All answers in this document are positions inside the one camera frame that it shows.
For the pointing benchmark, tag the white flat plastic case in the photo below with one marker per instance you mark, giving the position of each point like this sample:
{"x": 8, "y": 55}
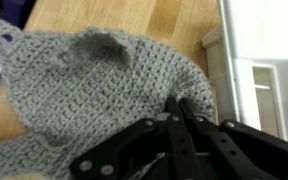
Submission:
{"x": 267, "y": 40}

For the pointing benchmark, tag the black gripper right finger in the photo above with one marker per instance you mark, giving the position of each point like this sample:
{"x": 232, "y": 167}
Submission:
{"x": 257, "y": 156}

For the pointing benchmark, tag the grey knitted cloth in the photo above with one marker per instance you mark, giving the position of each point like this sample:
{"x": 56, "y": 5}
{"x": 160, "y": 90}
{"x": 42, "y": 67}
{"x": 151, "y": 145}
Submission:
{"x": 84, "y": 93}

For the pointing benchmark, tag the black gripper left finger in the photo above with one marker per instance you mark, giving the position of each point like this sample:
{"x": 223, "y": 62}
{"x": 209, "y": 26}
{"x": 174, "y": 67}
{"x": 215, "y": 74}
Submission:
{"x": 134, "y": 156}

